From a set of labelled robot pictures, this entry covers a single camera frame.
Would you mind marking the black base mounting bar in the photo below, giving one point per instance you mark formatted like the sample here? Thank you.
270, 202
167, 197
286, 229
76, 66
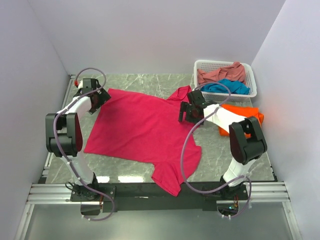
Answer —
143, 196

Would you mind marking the folded orange t-shirt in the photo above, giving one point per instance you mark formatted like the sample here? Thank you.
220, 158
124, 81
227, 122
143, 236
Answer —
229, 114

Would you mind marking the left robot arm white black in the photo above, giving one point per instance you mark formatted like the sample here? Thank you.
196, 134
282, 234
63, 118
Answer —
64, 137

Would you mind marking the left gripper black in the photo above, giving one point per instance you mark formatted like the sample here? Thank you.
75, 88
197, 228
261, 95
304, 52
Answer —
104, 97

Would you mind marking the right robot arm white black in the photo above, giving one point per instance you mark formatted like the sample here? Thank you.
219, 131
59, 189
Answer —
246, 139

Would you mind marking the blue t-shirt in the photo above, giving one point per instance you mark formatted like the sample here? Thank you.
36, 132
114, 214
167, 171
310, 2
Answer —
225, 86

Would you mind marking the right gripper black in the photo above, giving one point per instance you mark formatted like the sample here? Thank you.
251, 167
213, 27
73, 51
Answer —
185, 107

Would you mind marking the salmon pink t-shirt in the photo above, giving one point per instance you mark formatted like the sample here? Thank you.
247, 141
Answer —
210, 72

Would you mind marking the magenta pink t-shirt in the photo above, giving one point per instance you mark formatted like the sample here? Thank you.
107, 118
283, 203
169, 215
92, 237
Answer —
144, 128

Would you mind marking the aluminium frame rail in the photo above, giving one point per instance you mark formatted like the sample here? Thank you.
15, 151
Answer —
56, 194

